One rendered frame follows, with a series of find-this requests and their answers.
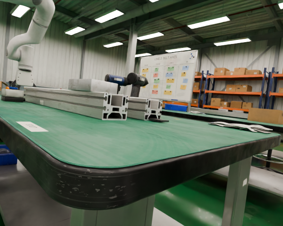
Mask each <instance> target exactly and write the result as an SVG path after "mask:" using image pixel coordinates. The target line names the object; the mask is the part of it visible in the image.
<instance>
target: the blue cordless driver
mask: <svg viewBox="0 0 283 226"><path fill-rule="evenodd" d="M105 82H111V83H117V84H118V88H117V95H118V93H119V91H120V89H121V87H120V86H127V85H131V84H130V83H128V81H127V78H126V77H122V76H117V75H111V74H107V75H106V76H105Z"/></svg>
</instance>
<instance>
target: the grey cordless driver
mask: <svg viewBox="0 0 283 226"><path fill-rule="evenodd" d="M127 81H128V83H130V84H133V86H132V90H131V95H130V97H139V92H140V87H144V86H146V85H147V84H149V83H148V80H147V78H146V77H144V76H141V75H138V74H136V73H129V74H128V75H127Z"/></svg>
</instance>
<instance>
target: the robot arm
mask: <svg viewBox="0 0 283 226"><path fill-rule="evenodd" d="M0 1H6V2H10V3H14V4H18V5H21V6H26V7H35V8H36V10H35V13H34V16H33V18H32V21H31V23H30V26H29V29H28V31H27V33H24V34H21V35H17V36H15V37H14V38H12V39H11V40H10V42H9V44H8V46H7V49H6V52H5V55H6V57H7V58H8V59H11V60H15V61H18V69H19V70H17V72H16V76H15V80H14V81H13V82H12V83H11V84H12V85H13V86H14V87H17V88H18V89H17V90H19V88H20V86H27V87H32V86H33V87H36V85H35V84H34V83H33V72H32V70H33V59H34V48H33V47H31V46H28V45H25V44H40V43H41V41H42V39H43V37H44V35H45V33H46V30H47V28H48V26H49V24H50V22H51V19H52V17H53V15H54V12H55V5H54V2H53V0H0ZM18 48H19V49H18ZM15 84H16V85H17V86H16V85H15Z"/></svg>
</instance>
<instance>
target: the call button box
mask: <svg viewBox="0 0 283 226"><path fill-rule="evenodd" d="M1 95H2V97H1V100H3V101H10V102H25V98H23V96H24V91H20V90H17V89H4V88H3V89H2V94H1Z"/></svg>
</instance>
